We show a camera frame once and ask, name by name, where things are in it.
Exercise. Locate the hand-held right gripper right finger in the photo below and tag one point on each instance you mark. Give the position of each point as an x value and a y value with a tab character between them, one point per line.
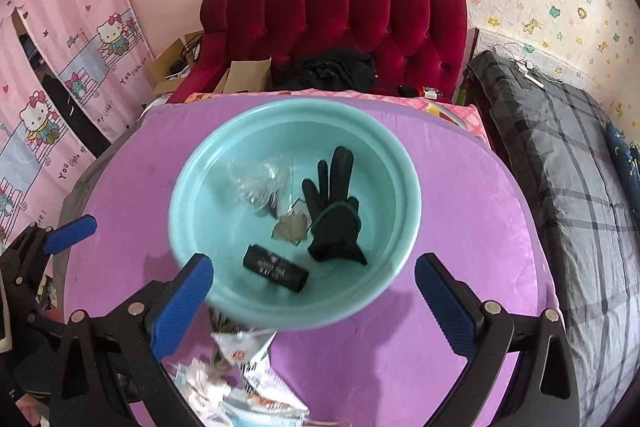
447	309

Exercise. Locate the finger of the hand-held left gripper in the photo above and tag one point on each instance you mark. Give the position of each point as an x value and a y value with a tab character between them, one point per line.
47	324
70	232

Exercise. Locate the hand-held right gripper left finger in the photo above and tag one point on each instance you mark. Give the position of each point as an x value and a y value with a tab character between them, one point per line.
177	312

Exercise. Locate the white tissue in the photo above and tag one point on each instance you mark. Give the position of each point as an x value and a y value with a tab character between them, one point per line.
205	382

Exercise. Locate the white snack packet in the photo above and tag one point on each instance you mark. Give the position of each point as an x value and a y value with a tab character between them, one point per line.
250	357

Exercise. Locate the small black tube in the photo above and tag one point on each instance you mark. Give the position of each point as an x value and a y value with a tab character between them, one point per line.
275	267

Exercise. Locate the teal plastic basin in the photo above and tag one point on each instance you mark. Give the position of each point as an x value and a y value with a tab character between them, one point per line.
210	207

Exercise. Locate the blue face mask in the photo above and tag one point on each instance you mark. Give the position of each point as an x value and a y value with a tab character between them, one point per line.
240	418

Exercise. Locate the black glove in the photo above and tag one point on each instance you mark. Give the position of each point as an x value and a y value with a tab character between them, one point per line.
332	232

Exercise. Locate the clear plastic bag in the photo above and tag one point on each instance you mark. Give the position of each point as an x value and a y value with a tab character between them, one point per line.
255	187

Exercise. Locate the shoe rack with shoes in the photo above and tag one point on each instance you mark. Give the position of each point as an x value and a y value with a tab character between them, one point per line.
47	294

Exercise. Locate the purple quilted mat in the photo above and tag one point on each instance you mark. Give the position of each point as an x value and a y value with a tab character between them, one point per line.
475	217

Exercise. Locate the grey plaid bedding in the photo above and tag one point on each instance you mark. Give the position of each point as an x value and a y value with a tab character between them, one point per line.
565	167

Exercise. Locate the open cardboard box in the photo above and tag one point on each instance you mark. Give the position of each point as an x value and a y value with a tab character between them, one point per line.
245	77
167	67

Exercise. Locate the pink printed tablecloth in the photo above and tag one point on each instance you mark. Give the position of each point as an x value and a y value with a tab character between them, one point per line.
465	117

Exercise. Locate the small red white box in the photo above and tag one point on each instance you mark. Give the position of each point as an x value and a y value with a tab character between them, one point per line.
430	93

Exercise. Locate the navy star print pillow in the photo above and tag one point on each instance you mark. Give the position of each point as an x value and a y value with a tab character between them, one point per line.
625	157

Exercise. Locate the black cloth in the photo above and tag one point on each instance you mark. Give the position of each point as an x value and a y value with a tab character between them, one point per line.
325	69

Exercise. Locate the red velvet tufted sofa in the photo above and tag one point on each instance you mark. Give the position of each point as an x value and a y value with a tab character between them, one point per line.
350	17

